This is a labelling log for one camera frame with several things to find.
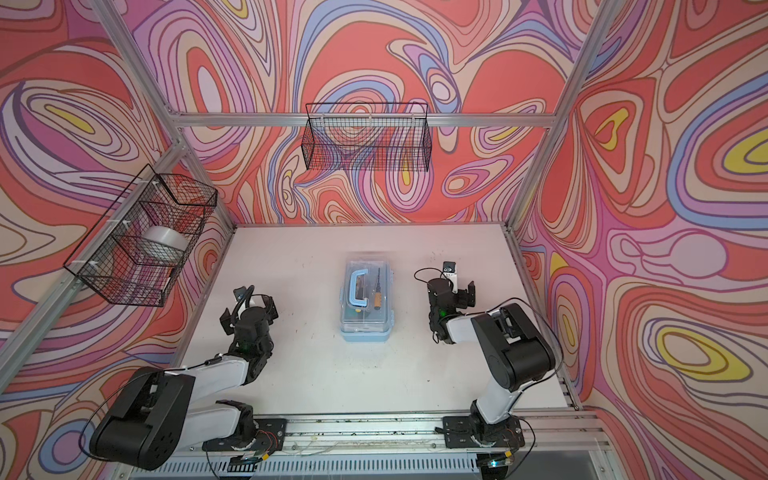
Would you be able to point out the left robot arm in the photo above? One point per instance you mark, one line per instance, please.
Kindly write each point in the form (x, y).
(156, 412)

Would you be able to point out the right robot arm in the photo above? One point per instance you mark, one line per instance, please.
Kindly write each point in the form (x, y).
(516, 354)

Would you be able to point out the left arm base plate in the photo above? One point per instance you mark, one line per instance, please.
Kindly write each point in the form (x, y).
(264, 436)

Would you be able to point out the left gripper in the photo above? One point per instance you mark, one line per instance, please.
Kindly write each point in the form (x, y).
(268, 312)

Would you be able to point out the yellow handled screwdriver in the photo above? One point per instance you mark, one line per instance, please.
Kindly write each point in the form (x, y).
(378, 297)

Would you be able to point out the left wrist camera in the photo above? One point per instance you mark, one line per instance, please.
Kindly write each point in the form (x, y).
(243, 294)

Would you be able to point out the wire basket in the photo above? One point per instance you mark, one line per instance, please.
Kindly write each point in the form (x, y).
(367, 136)
(111, 265)

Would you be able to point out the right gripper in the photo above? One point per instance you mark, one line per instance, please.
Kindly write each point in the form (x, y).
(467, 298)

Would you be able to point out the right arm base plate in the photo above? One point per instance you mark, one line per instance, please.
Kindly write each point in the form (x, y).
(471, 431)

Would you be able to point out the blue plastic toolbox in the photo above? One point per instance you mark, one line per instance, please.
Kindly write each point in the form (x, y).
(359, 321)

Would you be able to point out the left wire basket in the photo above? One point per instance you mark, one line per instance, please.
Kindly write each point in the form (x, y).
(111, 265)

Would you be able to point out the back wire basket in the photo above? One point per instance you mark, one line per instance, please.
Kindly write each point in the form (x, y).
(367, 136)

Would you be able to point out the silver tape roll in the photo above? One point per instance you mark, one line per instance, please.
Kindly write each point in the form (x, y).
(162, 245)

